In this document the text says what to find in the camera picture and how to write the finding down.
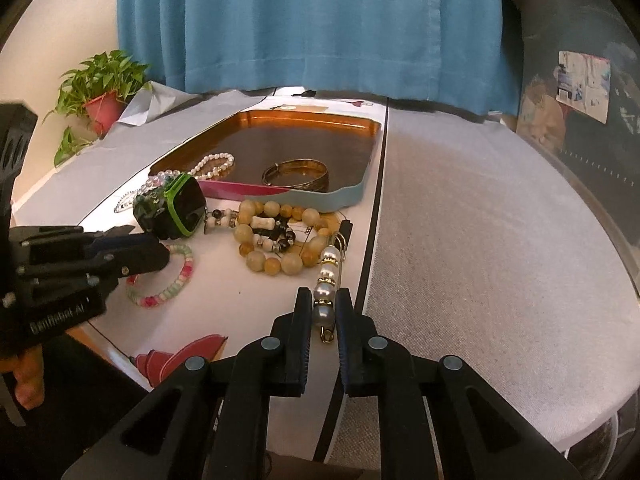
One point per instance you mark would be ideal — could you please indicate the blue curtain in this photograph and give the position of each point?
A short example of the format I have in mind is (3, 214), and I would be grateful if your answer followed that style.
(453, 52)

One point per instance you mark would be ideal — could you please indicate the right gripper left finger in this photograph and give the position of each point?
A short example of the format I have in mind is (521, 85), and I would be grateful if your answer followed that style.
(298, 345)

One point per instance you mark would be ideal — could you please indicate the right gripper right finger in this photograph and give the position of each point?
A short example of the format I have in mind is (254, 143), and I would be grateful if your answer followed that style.
(350, 349)

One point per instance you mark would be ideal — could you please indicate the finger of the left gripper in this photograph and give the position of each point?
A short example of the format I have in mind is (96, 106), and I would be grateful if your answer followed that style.
(133, 254)
(112, 234)

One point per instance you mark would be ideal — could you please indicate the clear storage bin purple lid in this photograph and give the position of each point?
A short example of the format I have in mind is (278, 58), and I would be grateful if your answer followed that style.
(580, 106)

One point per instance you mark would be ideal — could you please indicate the person left hand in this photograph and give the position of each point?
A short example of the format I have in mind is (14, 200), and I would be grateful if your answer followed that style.
(27, 369)

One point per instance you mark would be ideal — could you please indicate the potted green plant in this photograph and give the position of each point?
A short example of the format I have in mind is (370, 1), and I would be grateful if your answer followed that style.
(98, 90)

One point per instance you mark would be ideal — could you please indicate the pearl safety pin brooch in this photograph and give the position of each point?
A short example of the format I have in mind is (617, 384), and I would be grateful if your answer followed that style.
(328, 283)

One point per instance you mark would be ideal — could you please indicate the green black smartwatch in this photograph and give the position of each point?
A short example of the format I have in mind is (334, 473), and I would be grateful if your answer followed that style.
(170, 206)

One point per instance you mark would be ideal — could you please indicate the orange metal tray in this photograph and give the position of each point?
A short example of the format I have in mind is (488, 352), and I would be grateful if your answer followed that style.
(260, 139)

